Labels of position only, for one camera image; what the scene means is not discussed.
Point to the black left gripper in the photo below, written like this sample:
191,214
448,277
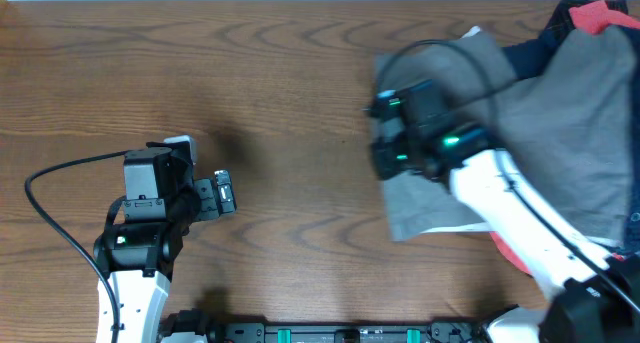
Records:
209,206

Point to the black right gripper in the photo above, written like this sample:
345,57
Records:
382,168

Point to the grey shorts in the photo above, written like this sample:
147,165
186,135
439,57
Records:
567,129

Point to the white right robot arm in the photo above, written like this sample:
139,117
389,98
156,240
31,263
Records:
593,295

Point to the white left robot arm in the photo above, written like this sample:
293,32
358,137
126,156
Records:
143,235

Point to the dark navy shirt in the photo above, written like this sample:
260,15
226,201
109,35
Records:
529,59

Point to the dark plaid garment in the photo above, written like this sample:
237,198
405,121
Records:
560,23

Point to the pink red garment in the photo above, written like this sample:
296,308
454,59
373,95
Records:
594,18

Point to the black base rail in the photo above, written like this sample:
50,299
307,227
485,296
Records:
345,333

